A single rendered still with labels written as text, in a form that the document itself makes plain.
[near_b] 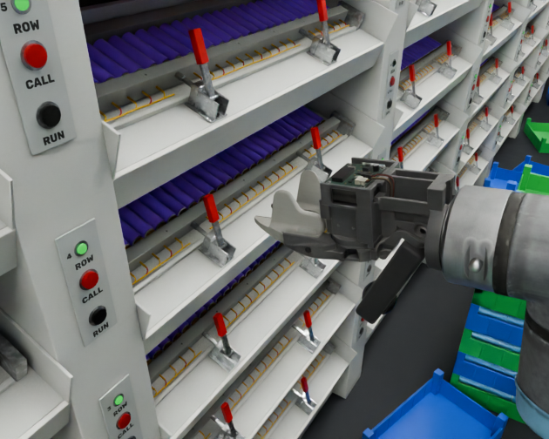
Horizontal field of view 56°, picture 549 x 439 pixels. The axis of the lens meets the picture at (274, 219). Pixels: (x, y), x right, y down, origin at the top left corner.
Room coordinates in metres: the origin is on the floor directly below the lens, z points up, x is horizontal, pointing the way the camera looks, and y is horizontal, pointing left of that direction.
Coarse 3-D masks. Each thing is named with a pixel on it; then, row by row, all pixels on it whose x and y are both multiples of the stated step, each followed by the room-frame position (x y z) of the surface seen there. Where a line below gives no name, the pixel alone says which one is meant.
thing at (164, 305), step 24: (360, 120) 0.92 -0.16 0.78; (360, 144) 0.91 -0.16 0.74; (288, 168) 0.77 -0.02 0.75; (336, 168) 0.81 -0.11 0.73; (264, 216) 0.64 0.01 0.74; (192, 240) 0.56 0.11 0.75; (240, 240) 0.58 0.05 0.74; (264, 240) 0.60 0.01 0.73; (192, 264) 0.52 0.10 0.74; (216, 264) 0.53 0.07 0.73; (240, 264) 0.55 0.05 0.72; (144, 288) 0.47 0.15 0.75; (168, 288) 0.48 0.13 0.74; (192, 288) 0.48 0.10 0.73; (216, 288) 0.52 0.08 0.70; (144, 312) 0.39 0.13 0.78; (168, 312) 0.44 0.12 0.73; (192, 312) 0.48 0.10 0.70; (144, 336) 0.40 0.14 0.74
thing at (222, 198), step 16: (320, 128) 0.87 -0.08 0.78; (336, 128) 0.92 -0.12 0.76; (304, 144) 0.81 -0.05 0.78; (272, 160) 0.74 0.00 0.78; (288, 160) 0.78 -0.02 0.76; (240, 176) 0.68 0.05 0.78; (256, 176) 0.69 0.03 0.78; (224, 192) 0.64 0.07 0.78; (240, 192) 0.66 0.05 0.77; (256, 192) 0.67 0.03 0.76; (192, 208) 0.59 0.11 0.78; (176, 224) 0.55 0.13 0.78; (144, 240) 0.51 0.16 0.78; (160, 240) 0.52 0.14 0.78; (128, 256) 0.48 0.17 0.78; (144, 256) 0.50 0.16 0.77
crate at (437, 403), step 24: (432, 384) 0.93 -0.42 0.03; (408, 408) 0.86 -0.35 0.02; (432, 408) 0.88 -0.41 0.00; (456, 408) 0.88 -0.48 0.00; (480, 408) 0.84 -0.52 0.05; (384, 432) 0.80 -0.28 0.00; (408, 432) 0.80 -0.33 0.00; (432, 432) 0.80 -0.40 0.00; (456, 432) 0.80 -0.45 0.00; (480, 432) 0.80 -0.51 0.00
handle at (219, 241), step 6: (204, 198) 0.55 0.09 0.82; (210, 198) 0.55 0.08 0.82; (204, 204) 0.55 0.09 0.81; (210, 204) 0.55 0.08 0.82; (210, 210) 0.54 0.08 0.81; (216, 210) 0.55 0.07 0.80; (210, 216) 0.54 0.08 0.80; (216, 216) 0.55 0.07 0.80; (210, 222) 0.54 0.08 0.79; (216, 222) 0.55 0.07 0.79; (216, 228) 0.54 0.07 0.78; (216, 234) 0.54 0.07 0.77; (216, 240) 0.55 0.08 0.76; (222, 240) 0.54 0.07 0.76
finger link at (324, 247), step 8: (288, 240) 0.44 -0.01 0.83; (296, 240) 0.44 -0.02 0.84; (304, 240) 0.43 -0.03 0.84; (312, 240) 0.43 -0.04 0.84; (320, 240) 0.42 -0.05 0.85; (328, 240) 0.42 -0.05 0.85; (296, 248) 0.43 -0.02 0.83; (304, 248) 0.42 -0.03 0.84; (312, 248) 0.42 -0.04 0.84; (320, 248) 0.41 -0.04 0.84; (328, 248) 0.41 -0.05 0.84; (336, 248) 0.41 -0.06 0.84; (344, 248) 0.41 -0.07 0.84; (312, 256) 0.42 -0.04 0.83; (320, 256) 0.41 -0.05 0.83; (328, 256) 0.41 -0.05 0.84; (336, 256) 0.41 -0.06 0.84; (344, 256) 0.41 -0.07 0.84
